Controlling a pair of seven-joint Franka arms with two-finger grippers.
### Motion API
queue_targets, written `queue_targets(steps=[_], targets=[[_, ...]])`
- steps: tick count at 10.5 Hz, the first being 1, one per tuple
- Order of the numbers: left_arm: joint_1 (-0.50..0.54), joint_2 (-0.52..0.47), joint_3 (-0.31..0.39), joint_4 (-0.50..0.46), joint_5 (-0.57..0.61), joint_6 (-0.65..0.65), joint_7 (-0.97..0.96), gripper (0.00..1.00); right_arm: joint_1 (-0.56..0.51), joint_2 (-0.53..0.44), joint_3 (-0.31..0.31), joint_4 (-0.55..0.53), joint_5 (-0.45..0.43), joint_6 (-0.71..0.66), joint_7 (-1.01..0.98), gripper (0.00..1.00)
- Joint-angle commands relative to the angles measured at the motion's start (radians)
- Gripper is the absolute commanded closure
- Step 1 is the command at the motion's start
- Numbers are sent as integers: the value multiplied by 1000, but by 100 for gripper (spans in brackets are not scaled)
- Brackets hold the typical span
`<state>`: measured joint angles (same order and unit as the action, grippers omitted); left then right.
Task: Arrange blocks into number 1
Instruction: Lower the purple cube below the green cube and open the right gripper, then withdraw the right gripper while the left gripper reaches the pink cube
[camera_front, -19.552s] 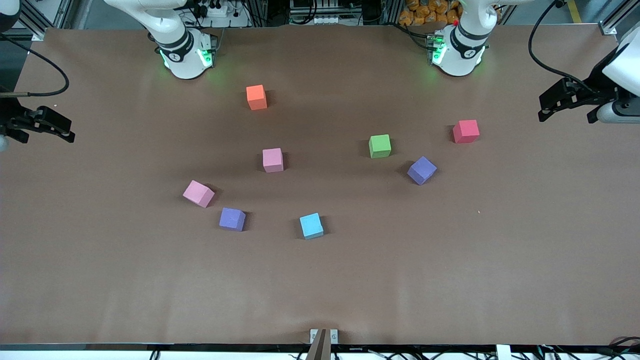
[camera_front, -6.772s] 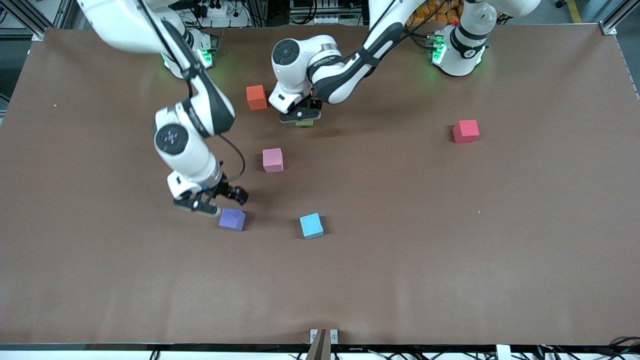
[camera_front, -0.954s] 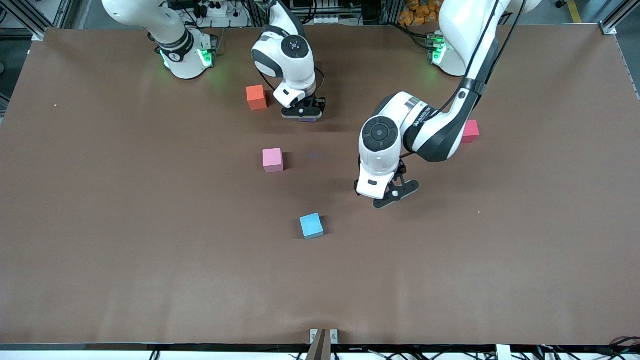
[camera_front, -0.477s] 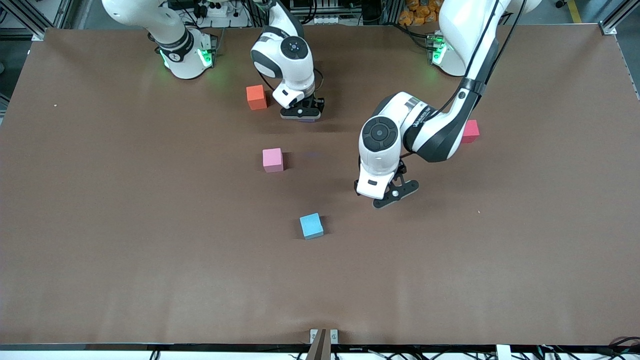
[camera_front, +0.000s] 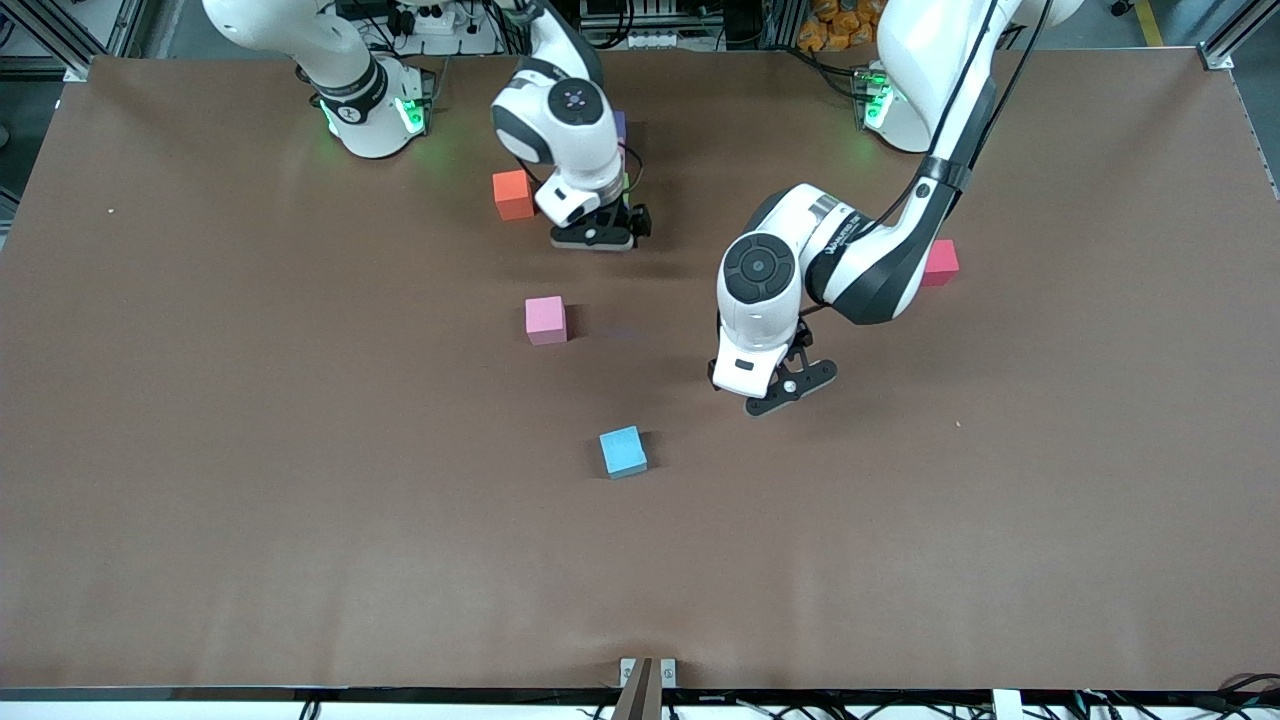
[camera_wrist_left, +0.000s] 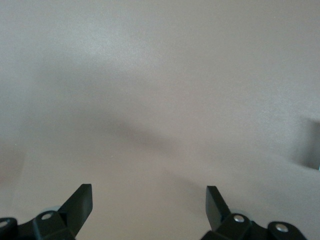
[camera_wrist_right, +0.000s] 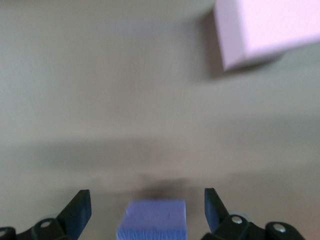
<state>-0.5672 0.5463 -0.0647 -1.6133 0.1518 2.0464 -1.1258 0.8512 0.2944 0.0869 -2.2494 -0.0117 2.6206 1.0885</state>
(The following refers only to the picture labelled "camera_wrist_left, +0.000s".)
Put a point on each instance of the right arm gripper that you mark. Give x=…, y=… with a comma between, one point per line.
x=315, y=145

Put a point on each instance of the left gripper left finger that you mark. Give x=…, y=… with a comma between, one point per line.
x=75, y=215

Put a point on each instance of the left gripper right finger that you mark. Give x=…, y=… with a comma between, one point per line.
x=216, y=215

